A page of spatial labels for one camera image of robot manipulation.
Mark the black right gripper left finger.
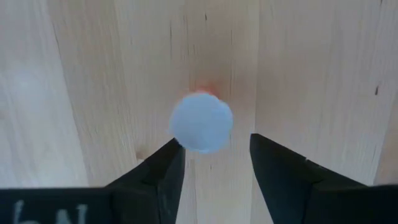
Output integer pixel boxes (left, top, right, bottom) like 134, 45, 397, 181
104, 138, 187, 224

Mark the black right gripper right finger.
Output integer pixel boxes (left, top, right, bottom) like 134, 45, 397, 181
249, 133, 368, 224

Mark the red medicine bottle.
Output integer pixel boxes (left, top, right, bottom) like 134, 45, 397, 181
169, 82, 234, 155

